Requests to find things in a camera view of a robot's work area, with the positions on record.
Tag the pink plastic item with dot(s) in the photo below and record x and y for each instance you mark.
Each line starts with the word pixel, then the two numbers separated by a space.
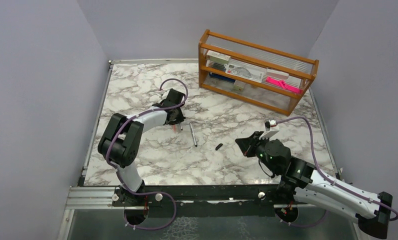
pixel 284 85

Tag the white printed flat package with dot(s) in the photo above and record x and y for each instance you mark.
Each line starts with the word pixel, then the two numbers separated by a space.
pixel 241 70

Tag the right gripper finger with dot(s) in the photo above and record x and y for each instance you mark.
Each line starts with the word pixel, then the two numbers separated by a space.
pixel 246 142
pixel 246 149

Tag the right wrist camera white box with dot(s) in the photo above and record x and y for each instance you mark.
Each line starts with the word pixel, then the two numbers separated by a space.
pixel 271 128

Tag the wooden orange shelf rack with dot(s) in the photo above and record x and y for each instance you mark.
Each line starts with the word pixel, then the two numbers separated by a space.
pixel 302 72

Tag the white pink flat box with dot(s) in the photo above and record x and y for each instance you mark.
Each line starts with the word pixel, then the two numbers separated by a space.
pixel 276 74

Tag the white box top shelf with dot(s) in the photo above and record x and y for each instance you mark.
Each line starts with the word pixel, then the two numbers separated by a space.
pixel 217 57

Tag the aluminium frame rail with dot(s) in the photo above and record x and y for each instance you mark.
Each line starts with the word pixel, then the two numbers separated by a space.
pixel 113 197

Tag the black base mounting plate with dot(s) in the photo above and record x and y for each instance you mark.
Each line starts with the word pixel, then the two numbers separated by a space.
pixel 203 210

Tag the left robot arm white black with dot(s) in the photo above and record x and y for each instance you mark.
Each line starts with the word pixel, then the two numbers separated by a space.
pixel 120 141

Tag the small cream box lower shelf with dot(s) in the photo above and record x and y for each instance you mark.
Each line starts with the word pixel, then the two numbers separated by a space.
pixel 239 85

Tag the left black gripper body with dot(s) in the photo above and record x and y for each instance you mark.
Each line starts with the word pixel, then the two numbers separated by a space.
pixel 179 117

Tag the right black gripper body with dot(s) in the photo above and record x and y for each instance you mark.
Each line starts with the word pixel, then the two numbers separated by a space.
pixel 259 144

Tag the black marker cap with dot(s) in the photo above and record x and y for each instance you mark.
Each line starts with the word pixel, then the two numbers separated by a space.
pixel 218 146

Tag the blue box lower shelf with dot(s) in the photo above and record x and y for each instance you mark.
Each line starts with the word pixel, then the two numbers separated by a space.
pixel 221 77

